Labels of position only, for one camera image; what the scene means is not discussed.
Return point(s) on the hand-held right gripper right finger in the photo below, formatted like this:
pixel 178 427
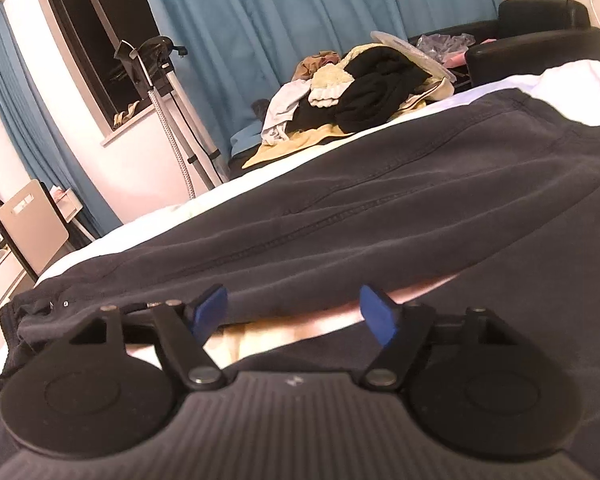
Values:
pixel 377 312

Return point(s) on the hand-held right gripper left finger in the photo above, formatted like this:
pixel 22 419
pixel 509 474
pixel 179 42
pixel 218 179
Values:
pixel 210 310

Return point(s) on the black pants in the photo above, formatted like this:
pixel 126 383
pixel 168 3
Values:
pixel 380 200

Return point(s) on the white tissue box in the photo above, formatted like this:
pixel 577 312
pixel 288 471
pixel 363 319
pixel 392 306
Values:
pixel 66 205

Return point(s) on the yellow cloth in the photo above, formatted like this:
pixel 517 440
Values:
pixel 290 147

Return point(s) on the garment steamer stand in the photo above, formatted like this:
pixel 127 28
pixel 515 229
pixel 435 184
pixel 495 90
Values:
pixel 177 125

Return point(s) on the small dark cloth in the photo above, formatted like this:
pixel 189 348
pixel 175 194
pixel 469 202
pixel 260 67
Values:
pixel 260 108

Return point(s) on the white dressing table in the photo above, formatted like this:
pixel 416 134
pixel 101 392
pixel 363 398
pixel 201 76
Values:
pixel 0 280

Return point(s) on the beige cloth on window sill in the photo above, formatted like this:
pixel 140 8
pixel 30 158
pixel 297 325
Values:
pixel 125 115

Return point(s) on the white cloth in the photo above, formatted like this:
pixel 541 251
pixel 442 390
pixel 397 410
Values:
pixel 285 105

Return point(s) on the black garment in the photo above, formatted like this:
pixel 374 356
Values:
pixel 375 85

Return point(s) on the pale cream cloth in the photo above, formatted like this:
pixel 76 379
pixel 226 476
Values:
pixel 437 92

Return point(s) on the cream knitted garment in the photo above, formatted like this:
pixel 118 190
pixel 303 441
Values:
pixel 330 85

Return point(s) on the narrow blue curtain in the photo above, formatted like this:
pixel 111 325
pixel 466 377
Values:
pixel 40 135

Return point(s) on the brown cloth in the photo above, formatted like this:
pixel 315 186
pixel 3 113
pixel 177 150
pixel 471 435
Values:
pixel 315 62

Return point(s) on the pink cloth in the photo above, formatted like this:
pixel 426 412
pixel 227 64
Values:
pixel 455 60

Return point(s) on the round translucent plastic cover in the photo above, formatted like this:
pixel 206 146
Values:
pixel 410 45

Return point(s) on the crumpled clear plastic bag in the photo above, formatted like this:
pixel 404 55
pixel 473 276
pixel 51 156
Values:
pixel 445 42

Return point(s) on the wide blue curtain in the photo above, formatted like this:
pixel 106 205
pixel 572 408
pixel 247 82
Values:
pixel 280 20

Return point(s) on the dark framed window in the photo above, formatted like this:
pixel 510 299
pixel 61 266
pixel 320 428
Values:
pixel 90 35

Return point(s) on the black leather sofa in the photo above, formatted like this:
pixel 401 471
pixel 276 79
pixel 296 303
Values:
pixel 530 45

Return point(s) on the beige chair with black frame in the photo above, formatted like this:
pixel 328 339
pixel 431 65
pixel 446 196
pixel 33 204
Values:
pixel 35 225

